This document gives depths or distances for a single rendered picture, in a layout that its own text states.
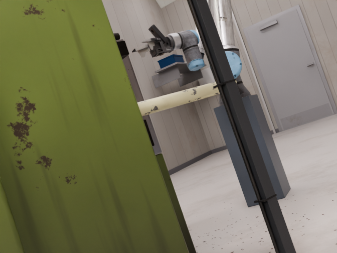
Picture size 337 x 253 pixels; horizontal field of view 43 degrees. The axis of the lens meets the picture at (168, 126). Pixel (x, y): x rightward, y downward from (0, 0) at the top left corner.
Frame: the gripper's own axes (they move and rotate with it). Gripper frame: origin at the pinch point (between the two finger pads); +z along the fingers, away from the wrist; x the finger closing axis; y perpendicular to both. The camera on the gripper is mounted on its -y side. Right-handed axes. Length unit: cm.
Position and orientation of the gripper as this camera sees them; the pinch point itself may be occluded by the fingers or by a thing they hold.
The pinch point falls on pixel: (136, 45)
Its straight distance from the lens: 229.6
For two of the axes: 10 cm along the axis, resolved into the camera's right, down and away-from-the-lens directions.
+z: -8.5, 2.7, -4.5
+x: -4.2, 1.8, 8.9
